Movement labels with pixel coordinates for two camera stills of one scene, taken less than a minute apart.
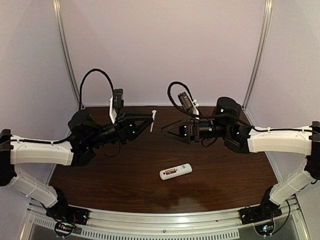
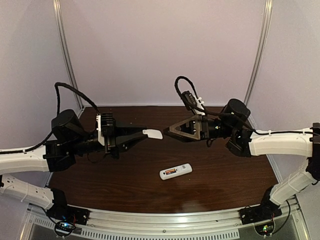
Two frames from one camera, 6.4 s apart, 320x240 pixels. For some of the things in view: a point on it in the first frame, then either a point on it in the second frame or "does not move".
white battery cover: x=153 y=111 to x=153 y=133
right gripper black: x=195 y=129 does not move
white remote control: x=173 y=172 does not move
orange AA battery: x=170 y=171 does not move
